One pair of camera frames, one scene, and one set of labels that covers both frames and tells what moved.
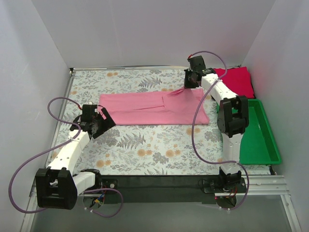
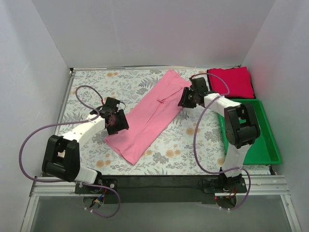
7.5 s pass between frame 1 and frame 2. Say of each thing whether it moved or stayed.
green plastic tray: stayed
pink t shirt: moved
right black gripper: moved
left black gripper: moved
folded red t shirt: stayed
